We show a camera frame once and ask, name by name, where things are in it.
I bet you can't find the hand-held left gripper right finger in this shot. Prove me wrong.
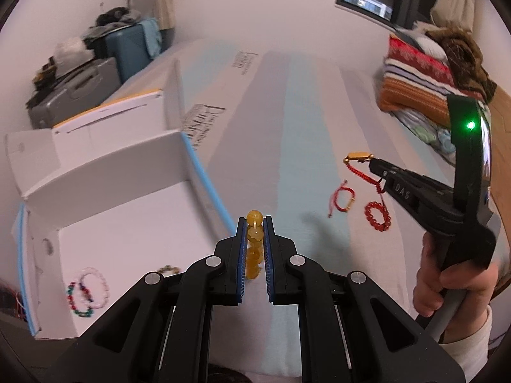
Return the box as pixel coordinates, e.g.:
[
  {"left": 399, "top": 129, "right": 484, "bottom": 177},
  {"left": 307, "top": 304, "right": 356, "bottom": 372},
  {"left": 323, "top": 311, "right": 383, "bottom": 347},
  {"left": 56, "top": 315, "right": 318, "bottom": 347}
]
[{"left": 263, "top": 215, "right": 466, "bottom": 383}]

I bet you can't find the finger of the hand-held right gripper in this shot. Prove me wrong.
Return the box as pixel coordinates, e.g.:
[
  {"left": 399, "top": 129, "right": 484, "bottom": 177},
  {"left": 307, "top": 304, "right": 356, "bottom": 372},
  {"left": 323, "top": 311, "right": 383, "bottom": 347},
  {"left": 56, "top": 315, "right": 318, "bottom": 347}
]
[
  {"left": 372, "top": 167, "right": 456, "bottom": 219},
  {"left": 368, "top": 158, "right": 456, "bottom": 199}
]

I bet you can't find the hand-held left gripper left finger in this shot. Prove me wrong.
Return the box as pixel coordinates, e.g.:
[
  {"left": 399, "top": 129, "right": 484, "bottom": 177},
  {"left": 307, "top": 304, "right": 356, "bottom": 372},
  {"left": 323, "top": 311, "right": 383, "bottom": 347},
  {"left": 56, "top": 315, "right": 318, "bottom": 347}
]
[{"left": 52, "top": 215, "right": 246, "bottom": 383}]

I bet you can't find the yellow bead bracelet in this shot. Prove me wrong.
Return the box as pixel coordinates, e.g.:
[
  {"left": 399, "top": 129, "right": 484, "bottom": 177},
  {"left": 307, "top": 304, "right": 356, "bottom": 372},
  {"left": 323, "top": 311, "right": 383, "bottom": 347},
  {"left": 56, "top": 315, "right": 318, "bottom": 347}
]
[{"left": 245, "top": 209, "right": 265, "bottom": 280}]

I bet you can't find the red string bracelet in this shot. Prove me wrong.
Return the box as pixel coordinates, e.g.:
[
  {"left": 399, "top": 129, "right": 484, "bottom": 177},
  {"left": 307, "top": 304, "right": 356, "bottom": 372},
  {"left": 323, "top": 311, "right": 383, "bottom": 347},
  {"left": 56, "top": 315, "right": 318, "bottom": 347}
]
[
  {"left": 342, "top": 152, "right": 386, "bottom": 204},
  {"left": 328, "top": 179, "right": 357, "bottom": 218}
]

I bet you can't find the blue and yellow cardboard box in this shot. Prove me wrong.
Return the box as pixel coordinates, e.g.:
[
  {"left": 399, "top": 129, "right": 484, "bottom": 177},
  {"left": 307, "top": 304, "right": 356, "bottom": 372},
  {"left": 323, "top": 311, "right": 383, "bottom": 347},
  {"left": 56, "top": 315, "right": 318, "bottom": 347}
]
[{"left": 4, "top": 60, "right": 240, "bottom": 340}]

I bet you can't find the white bead bracelet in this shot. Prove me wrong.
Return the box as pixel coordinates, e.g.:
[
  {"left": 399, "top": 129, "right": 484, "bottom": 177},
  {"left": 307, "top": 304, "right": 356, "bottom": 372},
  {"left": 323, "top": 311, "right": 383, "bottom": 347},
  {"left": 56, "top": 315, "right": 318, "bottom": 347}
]
[{"left": 78, "top": 267, "right": 109, "bottom": 310}]

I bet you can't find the multicolour glass bead bracelet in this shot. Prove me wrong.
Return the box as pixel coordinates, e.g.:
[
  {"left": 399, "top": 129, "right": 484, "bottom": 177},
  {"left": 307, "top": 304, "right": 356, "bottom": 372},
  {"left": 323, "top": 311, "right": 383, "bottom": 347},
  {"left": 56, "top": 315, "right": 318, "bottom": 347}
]
[{"left": 67, "top": 281, "right": 94, "bottom": 318}]

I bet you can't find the person's right forearm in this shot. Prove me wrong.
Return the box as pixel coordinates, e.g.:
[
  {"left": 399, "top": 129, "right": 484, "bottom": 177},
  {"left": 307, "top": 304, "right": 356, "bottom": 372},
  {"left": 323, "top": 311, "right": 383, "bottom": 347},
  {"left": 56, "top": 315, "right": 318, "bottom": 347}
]
[{"left": 439, "top": 305, "right": 500, "bottom": 383}]

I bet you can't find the person's right hand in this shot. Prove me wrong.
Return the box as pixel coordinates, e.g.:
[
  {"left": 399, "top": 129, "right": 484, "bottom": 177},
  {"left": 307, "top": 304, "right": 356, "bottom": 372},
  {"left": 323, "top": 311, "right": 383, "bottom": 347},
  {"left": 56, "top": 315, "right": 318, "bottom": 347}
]
[{"left": 413, "top": 232, "right": 500, "bottom": 317}]

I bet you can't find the floral quilt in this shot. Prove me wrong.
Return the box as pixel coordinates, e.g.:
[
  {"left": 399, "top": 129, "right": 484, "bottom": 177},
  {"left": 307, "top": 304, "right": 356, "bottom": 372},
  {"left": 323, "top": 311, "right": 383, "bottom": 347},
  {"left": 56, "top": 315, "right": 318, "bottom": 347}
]
[{"left": 393, "top": 101, "right": 460, "bottom": 166}]

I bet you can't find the wooden headboard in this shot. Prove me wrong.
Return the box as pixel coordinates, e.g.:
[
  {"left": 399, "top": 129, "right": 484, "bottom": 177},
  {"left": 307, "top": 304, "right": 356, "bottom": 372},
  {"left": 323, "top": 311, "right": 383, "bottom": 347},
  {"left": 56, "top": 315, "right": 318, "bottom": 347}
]
[{"left": 485, "top": 84, "right": 511, "bottom": 216}]

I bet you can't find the stack of folded blankets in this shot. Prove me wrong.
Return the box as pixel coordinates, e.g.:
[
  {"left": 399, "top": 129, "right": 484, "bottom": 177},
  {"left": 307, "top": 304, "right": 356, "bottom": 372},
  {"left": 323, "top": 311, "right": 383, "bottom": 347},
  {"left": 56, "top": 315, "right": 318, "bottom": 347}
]
[{"left": 377, "top": 34, "right": 460, "bottom": 126}]

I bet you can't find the brown fur garment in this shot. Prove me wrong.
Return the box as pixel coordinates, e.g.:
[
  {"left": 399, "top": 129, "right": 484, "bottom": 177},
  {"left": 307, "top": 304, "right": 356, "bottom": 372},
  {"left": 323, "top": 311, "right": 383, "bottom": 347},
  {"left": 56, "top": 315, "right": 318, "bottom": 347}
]
[{"left": 415, "top": 22, "right": 498, "bottom": 102}]

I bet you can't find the white pillow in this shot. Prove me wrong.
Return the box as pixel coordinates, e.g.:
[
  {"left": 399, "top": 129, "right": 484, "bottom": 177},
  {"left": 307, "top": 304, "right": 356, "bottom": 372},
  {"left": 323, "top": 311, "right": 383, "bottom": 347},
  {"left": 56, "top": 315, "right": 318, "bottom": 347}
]
[{"left": 407, "top": 32, "right": 448, "bottom": 62}]

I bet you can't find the grey suitcase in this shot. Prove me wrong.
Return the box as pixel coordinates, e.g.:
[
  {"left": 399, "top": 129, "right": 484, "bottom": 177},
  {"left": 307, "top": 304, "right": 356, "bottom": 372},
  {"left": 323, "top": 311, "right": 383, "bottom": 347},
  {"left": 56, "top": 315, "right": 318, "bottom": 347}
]
[{"left": 28, "top": 58, "right": 122, "bottom": 130}]

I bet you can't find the teal suitcase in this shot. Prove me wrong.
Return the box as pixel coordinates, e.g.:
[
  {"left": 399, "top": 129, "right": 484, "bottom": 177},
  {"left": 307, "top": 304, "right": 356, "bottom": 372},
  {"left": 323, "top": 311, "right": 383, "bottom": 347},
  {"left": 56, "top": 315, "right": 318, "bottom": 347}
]
[{"left": 104, "top": 22, "right": 160, "bottom": 84}]

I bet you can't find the light blue cloth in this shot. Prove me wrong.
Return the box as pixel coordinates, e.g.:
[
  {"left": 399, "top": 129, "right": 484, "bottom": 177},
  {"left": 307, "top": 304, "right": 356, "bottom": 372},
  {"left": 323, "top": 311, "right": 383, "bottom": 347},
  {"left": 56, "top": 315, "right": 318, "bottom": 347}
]
[{"left": 141, "top": 18, "right": 164, "bottom": 58}]

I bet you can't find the white plastic bag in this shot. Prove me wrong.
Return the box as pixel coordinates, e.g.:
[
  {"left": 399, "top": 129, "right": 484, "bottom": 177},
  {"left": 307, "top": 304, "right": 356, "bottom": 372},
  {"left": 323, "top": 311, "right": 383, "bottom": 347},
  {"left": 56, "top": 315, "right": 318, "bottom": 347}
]
[{"left": 54, "top": 37, "right": 90, "bottom": 66}]

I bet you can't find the dark clothes pile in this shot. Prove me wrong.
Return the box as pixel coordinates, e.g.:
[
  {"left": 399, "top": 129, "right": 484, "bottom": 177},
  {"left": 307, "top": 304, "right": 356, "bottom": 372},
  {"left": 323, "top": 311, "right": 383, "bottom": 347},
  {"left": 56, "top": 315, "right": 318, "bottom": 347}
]
[{"left": 84, "top": 6, "right": 140, "bottom": 41}]

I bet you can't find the red bead bracelet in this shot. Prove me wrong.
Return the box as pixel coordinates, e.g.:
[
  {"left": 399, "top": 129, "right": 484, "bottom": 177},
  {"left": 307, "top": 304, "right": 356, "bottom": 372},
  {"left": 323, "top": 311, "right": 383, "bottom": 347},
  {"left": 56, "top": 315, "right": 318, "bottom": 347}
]
[{"left": 364, "top": 201, "right": 391, "bottom": 232}]

